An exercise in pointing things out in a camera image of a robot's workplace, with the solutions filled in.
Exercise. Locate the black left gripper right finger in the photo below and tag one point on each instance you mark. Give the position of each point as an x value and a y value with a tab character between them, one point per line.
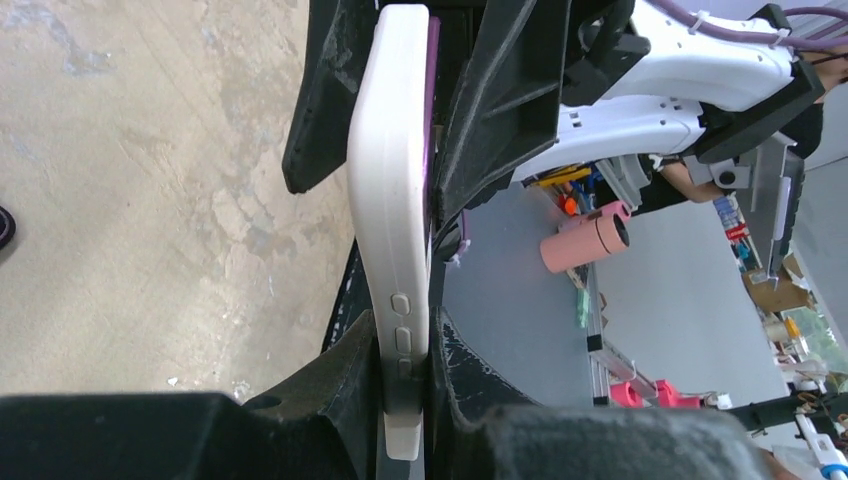
479	426

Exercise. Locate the clear beige phone case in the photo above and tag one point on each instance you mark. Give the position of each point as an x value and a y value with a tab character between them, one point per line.
387	159

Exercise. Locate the dark smartphone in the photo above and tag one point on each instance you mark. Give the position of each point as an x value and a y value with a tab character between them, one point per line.
434	25

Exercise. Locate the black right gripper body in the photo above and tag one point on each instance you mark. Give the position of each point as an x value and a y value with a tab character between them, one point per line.
602	46

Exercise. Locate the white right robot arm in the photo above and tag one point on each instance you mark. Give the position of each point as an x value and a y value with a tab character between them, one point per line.
446	103

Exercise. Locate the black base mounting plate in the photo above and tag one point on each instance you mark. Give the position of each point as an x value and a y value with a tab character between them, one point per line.
353	297

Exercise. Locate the pink cylinder roll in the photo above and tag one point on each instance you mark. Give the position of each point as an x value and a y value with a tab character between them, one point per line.
587	238

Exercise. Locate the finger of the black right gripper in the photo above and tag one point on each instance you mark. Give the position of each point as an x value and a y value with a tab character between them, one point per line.
339	36
505	101

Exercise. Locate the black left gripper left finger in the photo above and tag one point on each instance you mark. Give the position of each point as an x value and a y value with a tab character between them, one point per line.
320	423

